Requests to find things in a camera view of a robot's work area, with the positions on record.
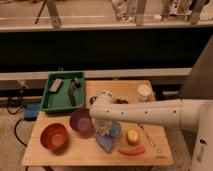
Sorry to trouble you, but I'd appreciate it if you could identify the blue sponge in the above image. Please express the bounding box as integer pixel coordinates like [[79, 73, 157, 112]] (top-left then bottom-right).
[[95, 121, 121, 153]]

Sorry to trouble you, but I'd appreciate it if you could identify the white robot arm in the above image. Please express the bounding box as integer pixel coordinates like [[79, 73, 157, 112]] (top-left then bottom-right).
[[90, 91, 213, 171]]

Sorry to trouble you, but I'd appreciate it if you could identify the purple bowl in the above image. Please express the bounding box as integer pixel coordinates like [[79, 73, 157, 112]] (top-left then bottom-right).
[[69, 108, 94, 137]]

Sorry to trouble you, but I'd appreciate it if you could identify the yellow apple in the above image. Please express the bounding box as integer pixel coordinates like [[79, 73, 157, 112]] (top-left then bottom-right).
[[126, 129, 140, 146]]

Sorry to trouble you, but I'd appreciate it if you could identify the dark grapes bunch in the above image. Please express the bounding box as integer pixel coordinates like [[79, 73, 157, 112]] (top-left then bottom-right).
[[115, 99, 129, 104]]

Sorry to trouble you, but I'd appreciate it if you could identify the orange bowl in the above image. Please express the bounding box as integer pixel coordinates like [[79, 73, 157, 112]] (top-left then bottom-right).
[[40, 123, 68, 151]]

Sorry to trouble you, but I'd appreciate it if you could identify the green plastic tray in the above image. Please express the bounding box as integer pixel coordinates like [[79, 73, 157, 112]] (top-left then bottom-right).
[[40, 71, 85, 114]]

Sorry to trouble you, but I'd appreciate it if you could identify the black tool in tray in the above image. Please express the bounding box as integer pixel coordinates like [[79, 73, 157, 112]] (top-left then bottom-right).
[[68, 77, 81, 106]]

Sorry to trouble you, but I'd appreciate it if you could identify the white cup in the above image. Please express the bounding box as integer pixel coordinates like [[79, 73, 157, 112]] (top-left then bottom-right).
[[137, 84, 152, 102]]

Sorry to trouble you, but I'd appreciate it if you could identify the blue box on floor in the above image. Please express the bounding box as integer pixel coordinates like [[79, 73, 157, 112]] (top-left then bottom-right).
[[24, 103, 40, 121]]

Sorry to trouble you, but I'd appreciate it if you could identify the black floor cable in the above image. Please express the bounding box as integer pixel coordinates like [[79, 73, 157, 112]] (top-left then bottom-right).
[[6, 96, 28, 148]]

